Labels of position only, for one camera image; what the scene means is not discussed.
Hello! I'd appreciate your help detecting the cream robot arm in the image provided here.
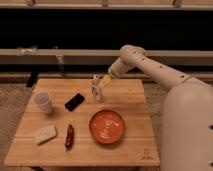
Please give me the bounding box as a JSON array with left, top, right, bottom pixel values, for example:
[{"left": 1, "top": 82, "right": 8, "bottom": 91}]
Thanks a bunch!
[{"left": 108, "top": 45, "right": 213, "bottom": 171}]

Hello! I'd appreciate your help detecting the black rectangular box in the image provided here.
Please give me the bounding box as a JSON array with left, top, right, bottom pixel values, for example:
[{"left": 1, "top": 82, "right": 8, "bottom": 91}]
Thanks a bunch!
[{"left": 65, "top": 93, "right": 85, "bottom": 112}]

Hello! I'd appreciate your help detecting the wooden table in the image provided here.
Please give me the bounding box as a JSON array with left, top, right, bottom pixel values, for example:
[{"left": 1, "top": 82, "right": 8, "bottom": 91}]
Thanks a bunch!
[{"left": 4, "top": 79, "right": 160, "bottom": 167}]

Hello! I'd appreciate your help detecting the orange bowl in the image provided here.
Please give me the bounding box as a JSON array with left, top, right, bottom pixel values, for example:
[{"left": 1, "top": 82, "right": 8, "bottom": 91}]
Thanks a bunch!
[{"left": 89, "top": 110, "right": 125, "bottom": 144}]

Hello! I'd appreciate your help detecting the white paper cup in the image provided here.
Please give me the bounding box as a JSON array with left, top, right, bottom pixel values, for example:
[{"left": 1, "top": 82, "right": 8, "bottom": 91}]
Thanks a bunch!
[{"left": 33, "top": 91, "right": 53, "bottom": 114}]

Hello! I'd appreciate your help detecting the dried red chili pepper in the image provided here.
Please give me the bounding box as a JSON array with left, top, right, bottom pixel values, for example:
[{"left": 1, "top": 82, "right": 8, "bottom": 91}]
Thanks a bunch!
[{"left": 65, "top": 124, "right": 74, "bottom": 151}]

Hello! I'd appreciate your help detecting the white sponge block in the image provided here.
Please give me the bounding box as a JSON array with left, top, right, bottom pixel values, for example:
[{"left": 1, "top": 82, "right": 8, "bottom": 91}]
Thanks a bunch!
[{"left": 34, "top": 125, "right": 57, "bottom": 145}]

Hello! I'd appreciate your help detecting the wooden rail beam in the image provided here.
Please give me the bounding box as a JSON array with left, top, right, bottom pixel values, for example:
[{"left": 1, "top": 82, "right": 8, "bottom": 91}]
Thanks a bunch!
[{"left": 0, "top": 49, "right": 213, "bottom": 66}]

